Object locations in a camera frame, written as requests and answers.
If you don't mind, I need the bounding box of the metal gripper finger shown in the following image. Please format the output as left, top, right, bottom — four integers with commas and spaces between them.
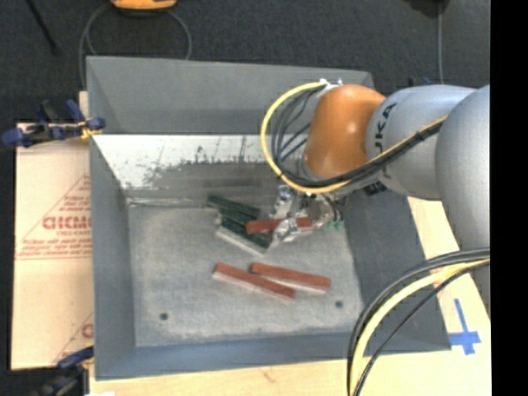
271, 184, 296, 219
270, 217, 301, 244

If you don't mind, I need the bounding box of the red-brown block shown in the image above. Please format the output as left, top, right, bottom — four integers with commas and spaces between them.
245, 216, 314, 236
210, 262, 297, 302
248, 262, 332, 296

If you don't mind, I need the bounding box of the dark green flat block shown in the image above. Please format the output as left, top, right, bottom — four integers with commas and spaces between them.
214, 215, 274, 257
206, 194, 262, 219

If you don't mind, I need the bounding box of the grey metal bin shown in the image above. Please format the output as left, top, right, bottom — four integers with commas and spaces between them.
85, 55, 451, 381

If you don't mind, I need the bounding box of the brown cardboard board, red print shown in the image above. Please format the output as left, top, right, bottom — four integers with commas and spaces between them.
9, 121, 96, 371

